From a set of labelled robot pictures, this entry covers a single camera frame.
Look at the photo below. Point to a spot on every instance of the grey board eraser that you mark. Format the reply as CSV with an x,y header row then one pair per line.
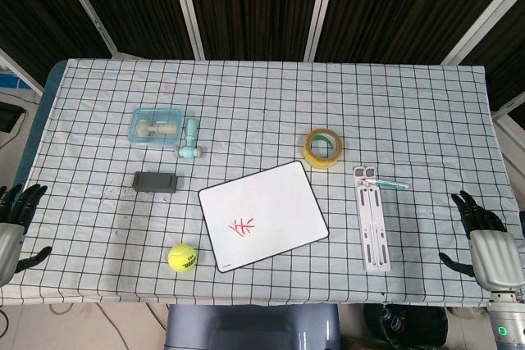
x,y
155,182

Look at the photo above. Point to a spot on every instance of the black bag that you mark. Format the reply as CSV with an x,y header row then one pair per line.
x,y
410,325

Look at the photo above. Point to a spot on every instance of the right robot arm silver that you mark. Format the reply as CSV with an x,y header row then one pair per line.
x,y
506,321

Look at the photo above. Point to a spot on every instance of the right robot hand grey black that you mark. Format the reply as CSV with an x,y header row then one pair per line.
x,y
494,260

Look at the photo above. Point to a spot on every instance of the white black checkered tablecloth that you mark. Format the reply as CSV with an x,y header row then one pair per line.
x,y
262,100

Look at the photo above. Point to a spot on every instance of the left robot hand grey black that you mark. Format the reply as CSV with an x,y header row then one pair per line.
x,y
10,243

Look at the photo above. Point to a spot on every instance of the yellow tape roll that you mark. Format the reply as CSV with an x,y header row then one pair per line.
x,y
313,157

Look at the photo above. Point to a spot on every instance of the dark slatted partition panel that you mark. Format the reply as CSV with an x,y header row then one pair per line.
x,y
33,10
508,63
402,5
131,1
254,5

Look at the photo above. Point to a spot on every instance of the white partition frame post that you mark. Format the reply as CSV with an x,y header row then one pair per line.
x,y
321,5
20,72
186,5
508,114
84,1
488,22

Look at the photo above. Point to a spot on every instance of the yellow tennis ball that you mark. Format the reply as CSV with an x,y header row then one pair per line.
x,y
182,257

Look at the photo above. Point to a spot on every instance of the green marker pen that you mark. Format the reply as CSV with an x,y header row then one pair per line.
x,y
389,184

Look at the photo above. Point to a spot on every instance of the white folding stand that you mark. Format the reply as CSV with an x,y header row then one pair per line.
x,y
375,243

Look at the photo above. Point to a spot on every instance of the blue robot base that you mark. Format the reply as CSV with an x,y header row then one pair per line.
x,y
254,325

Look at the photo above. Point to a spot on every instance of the white drawing board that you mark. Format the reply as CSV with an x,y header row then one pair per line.
x,y
262,206

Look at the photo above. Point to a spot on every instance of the beige wooden stamp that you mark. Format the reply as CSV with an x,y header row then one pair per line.
x,y
164,129

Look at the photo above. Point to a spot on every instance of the clear container teal lid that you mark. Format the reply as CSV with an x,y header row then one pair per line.
x,y
141,139

